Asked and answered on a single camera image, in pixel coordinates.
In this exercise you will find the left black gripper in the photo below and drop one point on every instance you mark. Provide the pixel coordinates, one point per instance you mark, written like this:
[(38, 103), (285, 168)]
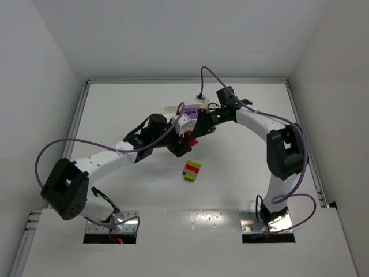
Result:
[(179, 147)]

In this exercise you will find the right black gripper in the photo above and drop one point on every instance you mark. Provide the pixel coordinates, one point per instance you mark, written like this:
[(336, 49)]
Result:
[(202, 123)]

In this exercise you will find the red lego brick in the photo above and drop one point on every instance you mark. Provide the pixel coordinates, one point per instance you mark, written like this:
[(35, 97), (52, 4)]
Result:
[(189, 139)]

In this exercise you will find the purple lego piece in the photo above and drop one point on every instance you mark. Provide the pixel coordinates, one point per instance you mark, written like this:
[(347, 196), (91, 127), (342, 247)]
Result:
[(191, 112)]

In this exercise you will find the green red purple lego stack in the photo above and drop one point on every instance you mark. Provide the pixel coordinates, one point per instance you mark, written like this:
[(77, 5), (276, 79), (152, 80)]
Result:
[(191, 170)]

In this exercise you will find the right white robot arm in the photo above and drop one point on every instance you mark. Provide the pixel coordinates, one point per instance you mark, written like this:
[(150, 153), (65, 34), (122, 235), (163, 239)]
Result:
[(286, 147)]

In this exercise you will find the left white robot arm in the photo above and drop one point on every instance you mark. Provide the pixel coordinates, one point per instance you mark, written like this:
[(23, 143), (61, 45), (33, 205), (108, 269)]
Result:
[(69, 189)]

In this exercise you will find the white three-compartment tray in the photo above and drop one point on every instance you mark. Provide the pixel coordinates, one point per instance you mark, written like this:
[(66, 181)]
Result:
[(170, 111)]

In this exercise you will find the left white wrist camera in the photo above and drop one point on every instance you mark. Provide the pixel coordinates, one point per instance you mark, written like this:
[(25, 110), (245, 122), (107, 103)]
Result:
[(182, 123)]

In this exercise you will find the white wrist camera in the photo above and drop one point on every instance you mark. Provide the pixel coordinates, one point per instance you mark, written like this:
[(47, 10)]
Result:
[(202, 99), (182, 123)]

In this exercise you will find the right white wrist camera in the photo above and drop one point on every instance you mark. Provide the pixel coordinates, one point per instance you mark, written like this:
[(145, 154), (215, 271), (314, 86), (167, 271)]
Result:
[(202, 99)]

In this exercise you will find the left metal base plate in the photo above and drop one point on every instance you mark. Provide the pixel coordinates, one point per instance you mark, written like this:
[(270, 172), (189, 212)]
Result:
[(123, 223)]

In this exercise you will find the metal base plate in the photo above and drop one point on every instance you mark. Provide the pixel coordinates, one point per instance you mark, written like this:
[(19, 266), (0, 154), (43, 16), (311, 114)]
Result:
[(123, 223), (250, 225)]

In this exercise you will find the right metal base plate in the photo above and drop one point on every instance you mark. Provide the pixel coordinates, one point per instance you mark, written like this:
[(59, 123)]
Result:
[(250, 225)]

